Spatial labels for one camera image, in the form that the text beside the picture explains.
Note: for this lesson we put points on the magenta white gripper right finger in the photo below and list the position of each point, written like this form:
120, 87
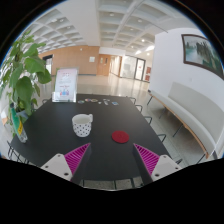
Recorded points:
153, 167

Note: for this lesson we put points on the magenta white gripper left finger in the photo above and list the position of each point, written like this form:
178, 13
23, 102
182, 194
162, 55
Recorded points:
70, 166

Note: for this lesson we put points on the acrylic sign stand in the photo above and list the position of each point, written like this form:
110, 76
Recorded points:
65, 85

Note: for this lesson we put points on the white long bench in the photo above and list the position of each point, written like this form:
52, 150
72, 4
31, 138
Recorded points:
200, 115

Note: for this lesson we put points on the red round coaster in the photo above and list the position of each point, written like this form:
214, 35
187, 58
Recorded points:
120, 136

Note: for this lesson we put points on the round badge on table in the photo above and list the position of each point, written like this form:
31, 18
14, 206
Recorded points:
91, 100

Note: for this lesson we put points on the black metal chair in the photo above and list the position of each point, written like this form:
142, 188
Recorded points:
148, 119

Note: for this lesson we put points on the clear glass plant vase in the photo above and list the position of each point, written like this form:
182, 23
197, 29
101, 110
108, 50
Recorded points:
18, 127

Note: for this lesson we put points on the green leafy plant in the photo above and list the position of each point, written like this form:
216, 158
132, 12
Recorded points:
22, 71

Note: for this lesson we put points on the framed landscape painting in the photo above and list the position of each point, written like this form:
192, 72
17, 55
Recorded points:
198, 51

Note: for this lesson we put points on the small blue card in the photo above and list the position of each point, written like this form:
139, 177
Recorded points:
115, 103

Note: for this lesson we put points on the white polka dot mug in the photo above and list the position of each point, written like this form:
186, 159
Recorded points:
82, 124

